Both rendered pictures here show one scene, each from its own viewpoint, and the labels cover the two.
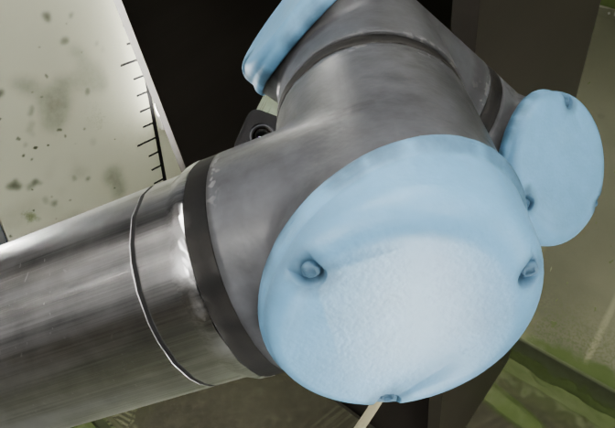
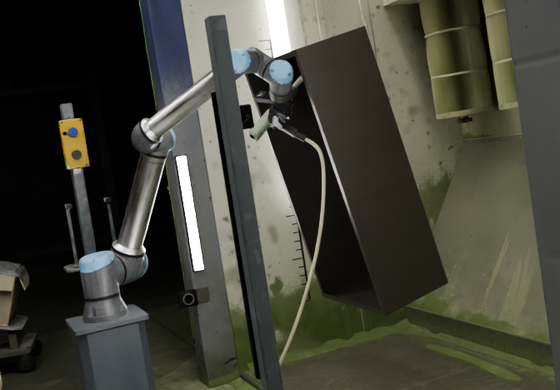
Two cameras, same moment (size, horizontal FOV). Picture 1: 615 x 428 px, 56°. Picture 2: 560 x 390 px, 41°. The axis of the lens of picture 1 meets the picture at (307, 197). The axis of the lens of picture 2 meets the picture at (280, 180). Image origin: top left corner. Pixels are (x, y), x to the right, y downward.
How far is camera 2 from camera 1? 2.75 m
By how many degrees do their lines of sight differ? 42
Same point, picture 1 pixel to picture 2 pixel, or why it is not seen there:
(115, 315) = not seen: hidden behind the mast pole
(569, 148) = (282, 66)
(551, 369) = (539, 352)
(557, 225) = (278, 74)
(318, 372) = not seen: hidden behind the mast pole
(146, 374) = not seen: hidden behind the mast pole
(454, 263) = (236, 53)
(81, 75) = (260, 174)
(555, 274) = (537, 287)
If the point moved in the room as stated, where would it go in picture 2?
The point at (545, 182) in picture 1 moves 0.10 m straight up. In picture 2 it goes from (276, 69) to (272, 42)
